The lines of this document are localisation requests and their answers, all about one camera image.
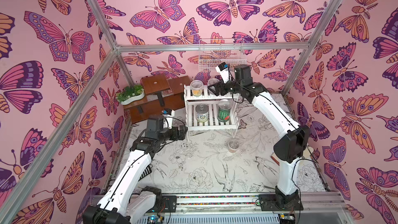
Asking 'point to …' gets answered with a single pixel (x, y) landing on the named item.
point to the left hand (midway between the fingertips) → (180, 126)
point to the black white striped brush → (147, 171)
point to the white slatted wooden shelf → (209, 98)
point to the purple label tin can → (202, 113)
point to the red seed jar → (233, 145)
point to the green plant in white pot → (130, 94)
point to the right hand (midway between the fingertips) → (209, 84)
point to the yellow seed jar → (197, 87)
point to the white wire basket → (208, 60)
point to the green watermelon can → (224, 106)
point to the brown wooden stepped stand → (162, 93)
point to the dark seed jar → (212, 81)
